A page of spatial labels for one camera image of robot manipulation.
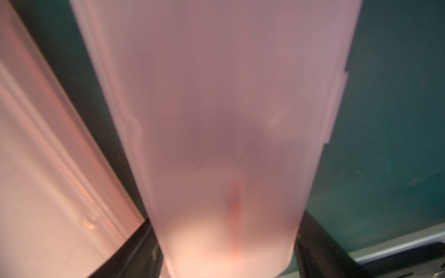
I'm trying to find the pink pencil case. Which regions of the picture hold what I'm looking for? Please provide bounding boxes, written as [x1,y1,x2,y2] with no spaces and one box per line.
[1,1,143,278]
[71,1,362,278]

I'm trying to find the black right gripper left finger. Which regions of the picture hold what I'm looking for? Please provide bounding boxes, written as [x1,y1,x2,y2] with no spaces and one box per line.
[90,220,163,278]

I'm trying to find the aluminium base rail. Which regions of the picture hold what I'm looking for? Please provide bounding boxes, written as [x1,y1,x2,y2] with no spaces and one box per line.
[350,223,445,278]

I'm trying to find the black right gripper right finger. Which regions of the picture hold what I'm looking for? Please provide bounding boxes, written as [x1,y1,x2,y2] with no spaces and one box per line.
[294,211,371,278]

